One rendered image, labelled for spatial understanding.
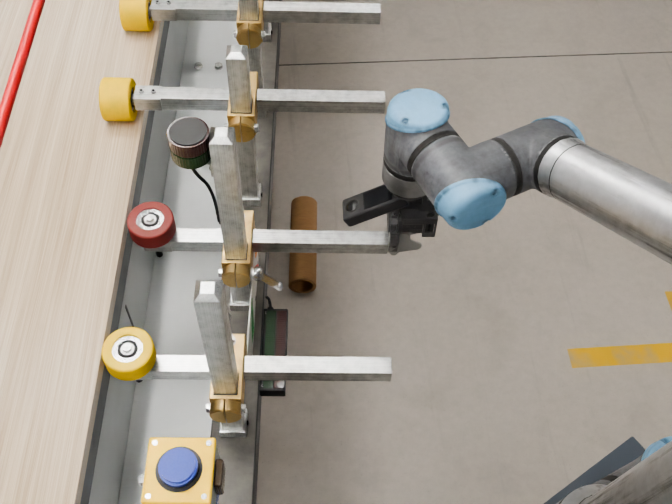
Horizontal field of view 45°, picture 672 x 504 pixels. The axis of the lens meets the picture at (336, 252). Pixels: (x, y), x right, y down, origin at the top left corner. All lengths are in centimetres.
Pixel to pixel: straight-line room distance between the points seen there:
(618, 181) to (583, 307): 144
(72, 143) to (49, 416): 54
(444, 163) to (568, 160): 17
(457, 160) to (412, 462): 119
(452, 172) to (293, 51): 197
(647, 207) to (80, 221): 92
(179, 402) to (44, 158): 51
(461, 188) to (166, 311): 76
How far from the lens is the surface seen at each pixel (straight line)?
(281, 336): 152
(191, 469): 86
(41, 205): 151
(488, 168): 115
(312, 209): 247
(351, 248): 145
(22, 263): 144
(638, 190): 106
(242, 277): 140
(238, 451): 143
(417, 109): 119
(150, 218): 143
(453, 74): 302
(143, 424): 156
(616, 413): 236
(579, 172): 111
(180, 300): 167
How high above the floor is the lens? 204
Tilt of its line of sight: 56 degrees down
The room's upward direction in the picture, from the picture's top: 3 degrees clockwise
